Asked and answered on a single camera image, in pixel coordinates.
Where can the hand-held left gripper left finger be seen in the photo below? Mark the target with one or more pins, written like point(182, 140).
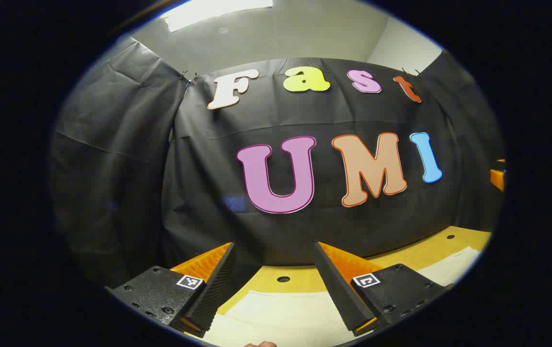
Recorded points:
point(216, 294)

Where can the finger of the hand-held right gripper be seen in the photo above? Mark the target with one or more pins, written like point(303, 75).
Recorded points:
point(497, 179)

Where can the cream white jeans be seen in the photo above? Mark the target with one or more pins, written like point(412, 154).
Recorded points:
point(281, 318)

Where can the ceiling light panel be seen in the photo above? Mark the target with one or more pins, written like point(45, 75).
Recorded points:
point(218, 12)

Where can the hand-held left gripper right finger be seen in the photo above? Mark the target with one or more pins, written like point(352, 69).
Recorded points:
point(341, 294)

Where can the black backdrop cloth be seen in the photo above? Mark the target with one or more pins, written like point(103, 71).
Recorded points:
point(276, 120)

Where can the small black cloth clip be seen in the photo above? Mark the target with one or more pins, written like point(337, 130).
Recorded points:
point(190, 77)
point(410, 72)

